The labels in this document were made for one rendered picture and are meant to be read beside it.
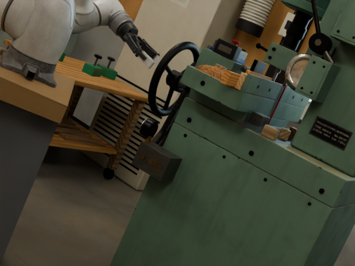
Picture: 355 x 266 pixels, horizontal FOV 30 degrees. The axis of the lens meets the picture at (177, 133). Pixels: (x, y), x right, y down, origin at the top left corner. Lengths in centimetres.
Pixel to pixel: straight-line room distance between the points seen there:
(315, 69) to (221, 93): 28
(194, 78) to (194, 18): 176
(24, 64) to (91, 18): 61
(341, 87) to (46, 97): 87
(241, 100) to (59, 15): 60
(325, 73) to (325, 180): 31
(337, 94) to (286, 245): 48
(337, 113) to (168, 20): 199
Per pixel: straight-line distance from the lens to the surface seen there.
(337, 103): 205
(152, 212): 216
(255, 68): 223
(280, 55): 220
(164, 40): 385
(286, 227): 198
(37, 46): 206
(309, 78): 198
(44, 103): 196
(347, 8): 200
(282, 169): 197
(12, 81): 196
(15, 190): 209
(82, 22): 259
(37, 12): 205
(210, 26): 371
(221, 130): 205
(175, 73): 236
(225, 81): 191
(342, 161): 204
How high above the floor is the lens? 104
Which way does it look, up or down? 10 degrees down
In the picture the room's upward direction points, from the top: 24 degrees clockwise
